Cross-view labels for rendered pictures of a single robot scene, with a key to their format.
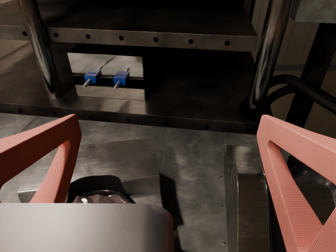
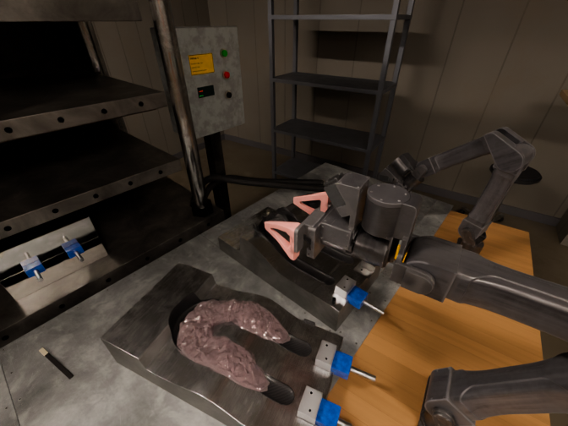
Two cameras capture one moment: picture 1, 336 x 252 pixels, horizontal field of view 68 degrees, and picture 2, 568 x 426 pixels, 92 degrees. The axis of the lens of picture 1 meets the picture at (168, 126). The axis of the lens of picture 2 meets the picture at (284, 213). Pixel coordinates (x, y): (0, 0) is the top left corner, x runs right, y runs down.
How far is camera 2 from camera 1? 0.44 m
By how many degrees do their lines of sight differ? 45
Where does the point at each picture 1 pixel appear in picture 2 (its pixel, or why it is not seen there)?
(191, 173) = (210, 269)
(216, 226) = (252, 279)
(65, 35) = not seen: outside the picture
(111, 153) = (166, 289)
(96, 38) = (21, 225)
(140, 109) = (113, 263)
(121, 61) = (66, 232)
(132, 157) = (183, 280)
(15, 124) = not seen: outside the picture
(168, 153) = not seen: hidden behind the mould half
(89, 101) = (44, 294)
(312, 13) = (200, 131)
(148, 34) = (85, 194)
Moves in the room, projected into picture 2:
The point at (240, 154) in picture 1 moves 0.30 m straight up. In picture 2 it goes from (230, 236) to (219, 158)
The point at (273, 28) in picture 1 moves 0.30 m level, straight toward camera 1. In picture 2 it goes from (192, 151) to (225, 182)
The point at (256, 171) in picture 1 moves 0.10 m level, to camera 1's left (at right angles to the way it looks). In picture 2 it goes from (253, 234) to (232, 252)
